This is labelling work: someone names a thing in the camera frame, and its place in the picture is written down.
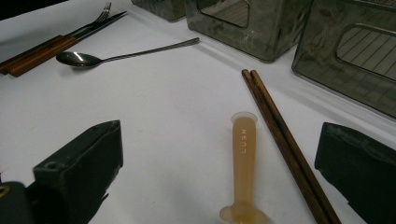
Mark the dark metal spoon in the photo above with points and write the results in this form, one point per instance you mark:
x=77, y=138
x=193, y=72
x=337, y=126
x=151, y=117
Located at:
x=76, y=59

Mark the smoky transparent plastic container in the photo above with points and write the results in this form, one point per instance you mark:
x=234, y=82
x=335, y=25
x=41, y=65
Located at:
x=320, y=53
x=274, y=34
x=165, y=9

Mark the brown wooden chopstick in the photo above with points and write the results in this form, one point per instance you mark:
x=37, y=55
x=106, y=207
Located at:
x=271, y=124
x=280, y=124

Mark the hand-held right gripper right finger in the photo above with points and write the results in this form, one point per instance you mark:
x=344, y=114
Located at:
x=361, y=168

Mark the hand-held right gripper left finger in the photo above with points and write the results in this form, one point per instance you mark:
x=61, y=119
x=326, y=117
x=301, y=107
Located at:
x=81, y=168

